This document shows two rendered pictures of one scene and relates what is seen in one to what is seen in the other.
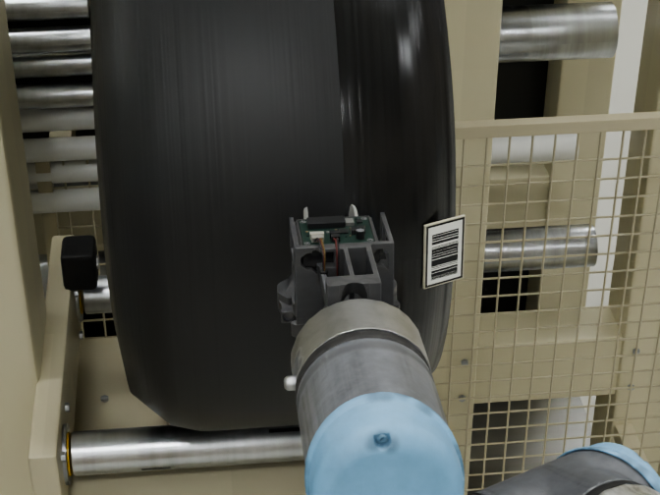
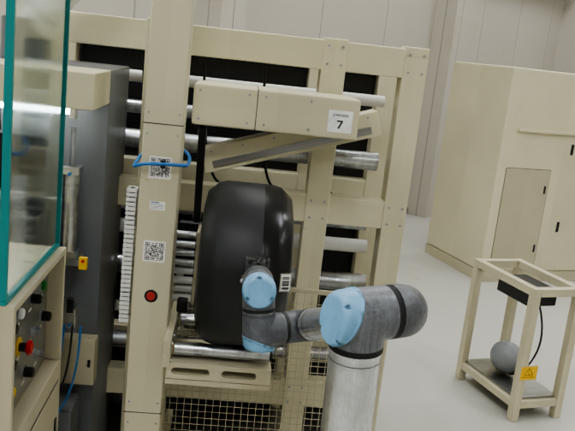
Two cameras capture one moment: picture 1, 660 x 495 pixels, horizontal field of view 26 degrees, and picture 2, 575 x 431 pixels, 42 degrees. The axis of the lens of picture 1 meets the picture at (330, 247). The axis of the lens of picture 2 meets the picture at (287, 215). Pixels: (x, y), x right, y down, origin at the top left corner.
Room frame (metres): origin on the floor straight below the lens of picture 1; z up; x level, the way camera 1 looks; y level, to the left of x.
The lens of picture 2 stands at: (-1.33, -0.13, 1.94)
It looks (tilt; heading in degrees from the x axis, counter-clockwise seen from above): 12 degrees down; 1
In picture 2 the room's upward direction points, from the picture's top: 6 degrees clockwise
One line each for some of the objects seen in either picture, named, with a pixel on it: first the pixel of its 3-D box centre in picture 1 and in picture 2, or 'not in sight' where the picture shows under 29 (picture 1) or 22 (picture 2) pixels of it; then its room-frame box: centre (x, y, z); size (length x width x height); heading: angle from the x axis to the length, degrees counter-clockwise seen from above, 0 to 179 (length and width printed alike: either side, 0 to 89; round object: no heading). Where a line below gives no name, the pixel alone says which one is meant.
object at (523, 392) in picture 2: not in sight; (516, 335); (3.05, -1.49, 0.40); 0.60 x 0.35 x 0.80; 22
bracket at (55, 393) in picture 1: (61, 369); (172, 332); (1.23, 0.29, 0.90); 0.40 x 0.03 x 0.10; 6
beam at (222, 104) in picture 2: not in sight; (275, 109); (1.56, 0.02, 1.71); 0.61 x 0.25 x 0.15; 96
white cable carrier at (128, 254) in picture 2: not in sight; (129, 255); (1.17, 0.45, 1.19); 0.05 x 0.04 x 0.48; 6
